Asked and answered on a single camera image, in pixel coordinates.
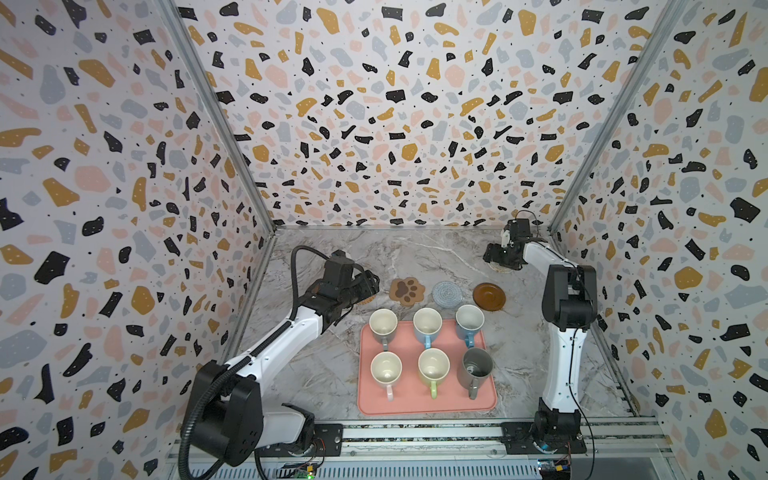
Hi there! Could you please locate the clear patterned round coaster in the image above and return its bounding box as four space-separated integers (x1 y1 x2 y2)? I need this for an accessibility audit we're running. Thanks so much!
491 265 521 274

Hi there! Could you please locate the dark brown round coaster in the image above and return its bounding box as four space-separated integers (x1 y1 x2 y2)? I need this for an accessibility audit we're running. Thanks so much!
472 282 506 312

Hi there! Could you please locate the grey blue round coaster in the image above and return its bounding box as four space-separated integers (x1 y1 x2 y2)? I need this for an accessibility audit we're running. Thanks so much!
432 281 463 309

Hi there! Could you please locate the woven tan round coaster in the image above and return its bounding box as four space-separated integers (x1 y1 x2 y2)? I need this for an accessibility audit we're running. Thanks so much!
358 292 378 305

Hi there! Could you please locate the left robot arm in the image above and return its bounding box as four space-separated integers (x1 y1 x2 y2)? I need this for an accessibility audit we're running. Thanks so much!
177 246 380 479

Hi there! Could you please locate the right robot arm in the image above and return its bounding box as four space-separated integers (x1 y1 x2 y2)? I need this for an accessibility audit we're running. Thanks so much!
483 218 597 425

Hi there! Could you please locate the brown paw print coaster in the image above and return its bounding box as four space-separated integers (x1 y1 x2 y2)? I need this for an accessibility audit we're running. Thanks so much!
389 277 426 307

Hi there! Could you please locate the light blue mug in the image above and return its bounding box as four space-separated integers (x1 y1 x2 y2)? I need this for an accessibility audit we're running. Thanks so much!
455 305 485 348

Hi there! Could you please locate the grey metal mug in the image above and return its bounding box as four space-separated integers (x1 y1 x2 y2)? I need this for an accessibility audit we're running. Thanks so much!
457 347 494 400

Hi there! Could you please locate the pink rectangular tray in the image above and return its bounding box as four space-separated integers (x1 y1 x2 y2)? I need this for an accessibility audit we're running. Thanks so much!
357 319 497 416

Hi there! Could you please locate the white mug grey handle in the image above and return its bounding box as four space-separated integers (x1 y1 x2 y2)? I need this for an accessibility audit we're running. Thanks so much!
368 309 399 351

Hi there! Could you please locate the white mug blue handle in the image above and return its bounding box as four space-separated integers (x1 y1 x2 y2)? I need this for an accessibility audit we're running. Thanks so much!
413 307 443 349

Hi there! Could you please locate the white mug pink handle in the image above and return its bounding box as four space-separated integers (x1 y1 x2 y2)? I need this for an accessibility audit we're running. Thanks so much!
370 351 403 402

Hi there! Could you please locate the white mug green handle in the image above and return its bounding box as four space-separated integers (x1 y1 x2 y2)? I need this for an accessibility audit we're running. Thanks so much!
417 348 451 399

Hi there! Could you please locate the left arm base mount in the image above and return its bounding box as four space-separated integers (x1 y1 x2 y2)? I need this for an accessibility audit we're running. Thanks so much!
257 422 344 460

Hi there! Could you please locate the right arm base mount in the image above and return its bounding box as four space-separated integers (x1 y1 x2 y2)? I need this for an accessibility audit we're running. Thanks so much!
501 398 587 455

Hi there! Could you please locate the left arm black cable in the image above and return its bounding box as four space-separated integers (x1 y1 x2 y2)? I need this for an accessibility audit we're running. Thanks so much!
178 244 331 480

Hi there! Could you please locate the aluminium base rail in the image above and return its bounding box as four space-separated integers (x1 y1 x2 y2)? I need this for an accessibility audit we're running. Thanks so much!
164 416 679 480

